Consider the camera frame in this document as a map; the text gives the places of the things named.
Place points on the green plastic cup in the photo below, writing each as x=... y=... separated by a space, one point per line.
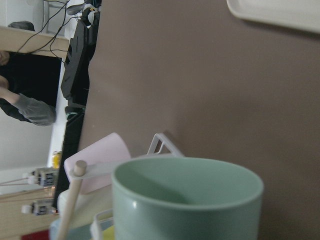
x=184 y=198

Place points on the cream rabbit tray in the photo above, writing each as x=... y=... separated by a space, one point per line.
x=302 y=15

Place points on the pink plastic cup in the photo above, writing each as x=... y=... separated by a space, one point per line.
x=110 y=148

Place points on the yellow plastic cup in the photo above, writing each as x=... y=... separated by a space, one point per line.
x=109 y=233

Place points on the blue plastic cup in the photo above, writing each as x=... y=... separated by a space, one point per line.
x=78 y=233

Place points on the black plastic stand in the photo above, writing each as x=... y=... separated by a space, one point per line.
x=76 y=81

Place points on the person in dark clothes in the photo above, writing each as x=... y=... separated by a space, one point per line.
x=29 y=87

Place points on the black computer mouse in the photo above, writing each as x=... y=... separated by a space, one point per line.
x=74 y=9

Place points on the white wire cup rack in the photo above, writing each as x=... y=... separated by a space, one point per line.
x=68 y=198

